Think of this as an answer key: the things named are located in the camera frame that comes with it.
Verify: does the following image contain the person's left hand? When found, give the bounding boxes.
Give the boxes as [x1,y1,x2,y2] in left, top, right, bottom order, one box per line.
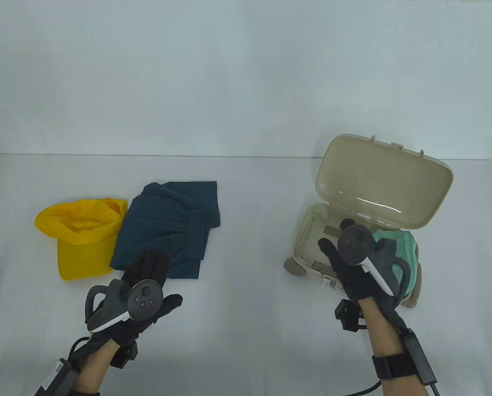
[88,248,183,353]

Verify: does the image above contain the person's right hand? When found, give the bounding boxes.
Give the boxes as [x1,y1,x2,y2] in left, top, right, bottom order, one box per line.
[318,219,403,311]

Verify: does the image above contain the green mesh bag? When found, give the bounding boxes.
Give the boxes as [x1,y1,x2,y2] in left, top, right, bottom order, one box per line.
[372,229,421,297]

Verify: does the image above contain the beige hard-shell suitcase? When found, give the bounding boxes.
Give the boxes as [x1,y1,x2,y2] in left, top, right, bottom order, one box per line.
[284,134,454,310]

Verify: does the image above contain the grey left hand controller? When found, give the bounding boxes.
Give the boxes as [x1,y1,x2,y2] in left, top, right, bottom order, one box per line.
[84,280,164,332]

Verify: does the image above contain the grey hand controller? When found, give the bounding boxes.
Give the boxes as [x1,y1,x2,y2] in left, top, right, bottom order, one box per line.
[84,280,164,332]
[338,226,404,308]

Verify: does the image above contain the grey right hand controller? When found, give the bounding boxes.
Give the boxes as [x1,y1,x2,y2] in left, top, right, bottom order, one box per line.
[338,226,404,308]

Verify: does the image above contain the dark teal folded shorts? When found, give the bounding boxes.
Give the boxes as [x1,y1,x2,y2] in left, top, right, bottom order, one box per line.
[109,181,221,281]

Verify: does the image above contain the yellow cap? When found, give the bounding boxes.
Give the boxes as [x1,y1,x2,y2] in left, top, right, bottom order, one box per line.
[34,198,129,281]

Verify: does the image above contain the black right wrist sensor box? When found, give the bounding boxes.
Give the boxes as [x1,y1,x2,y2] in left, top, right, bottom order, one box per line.
[401,328,438,385]

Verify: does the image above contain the black wrist sensor box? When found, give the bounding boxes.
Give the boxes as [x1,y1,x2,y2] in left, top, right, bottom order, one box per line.
[33,358,79,396]
[401,328,438,385]

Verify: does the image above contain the black left wrist sensor box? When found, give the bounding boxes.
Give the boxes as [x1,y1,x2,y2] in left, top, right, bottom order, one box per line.
[33,358,79,396]

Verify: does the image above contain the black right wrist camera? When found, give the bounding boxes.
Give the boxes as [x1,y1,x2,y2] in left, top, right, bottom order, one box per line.
[335,299,366,332]

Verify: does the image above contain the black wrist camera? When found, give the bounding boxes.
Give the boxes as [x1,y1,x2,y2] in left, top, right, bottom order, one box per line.
[335,299,366,332]
[110,340,138,368]

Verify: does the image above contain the black right wrist strap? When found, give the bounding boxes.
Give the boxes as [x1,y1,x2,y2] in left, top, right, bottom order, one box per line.
[372,354,416,380]

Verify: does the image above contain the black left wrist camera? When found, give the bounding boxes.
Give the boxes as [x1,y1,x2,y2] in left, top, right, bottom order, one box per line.
[110,340,138,368]

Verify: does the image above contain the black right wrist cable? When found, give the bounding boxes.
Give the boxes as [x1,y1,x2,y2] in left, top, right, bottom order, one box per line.
[351,379,383,396]

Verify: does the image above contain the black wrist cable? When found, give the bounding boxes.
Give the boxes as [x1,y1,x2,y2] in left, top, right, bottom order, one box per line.
[68,337,92,359]
[351,379,383,396]

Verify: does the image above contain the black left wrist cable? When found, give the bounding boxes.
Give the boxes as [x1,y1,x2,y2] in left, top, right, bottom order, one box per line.
[68,337,92,359]

